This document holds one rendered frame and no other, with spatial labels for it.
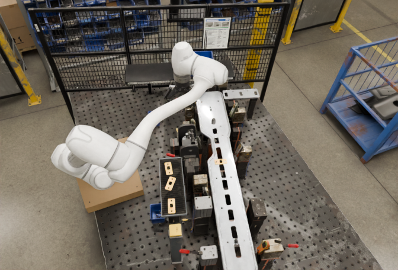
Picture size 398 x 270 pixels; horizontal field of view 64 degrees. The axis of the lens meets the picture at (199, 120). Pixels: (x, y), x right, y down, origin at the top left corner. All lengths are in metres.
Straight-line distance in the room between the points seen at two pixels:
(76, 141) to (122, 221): 1.03
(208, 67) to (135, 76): 1.25
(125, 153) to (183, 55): 0.52
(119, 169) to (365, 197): 2.68
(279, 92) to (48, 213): 2.90
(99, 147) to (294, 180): 1.62
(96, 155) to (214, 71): 0.64
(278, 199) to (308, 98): 2.03
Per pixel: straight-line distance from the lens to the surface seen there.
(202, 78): 1.47
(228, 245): 1.90
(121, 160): 1.40
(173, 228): 1.75
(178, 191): 1.84
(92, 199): 2.29
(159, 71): 2.67
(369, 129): 3.92
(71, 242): 3.10
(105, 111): 2.88
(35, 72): 4.60
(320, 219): 2.45
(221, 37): 2.66
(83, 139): 1.38
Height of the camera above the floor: 2.79
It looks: 50 degrees down
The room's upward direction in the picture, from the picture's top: 4 degrees clockwise
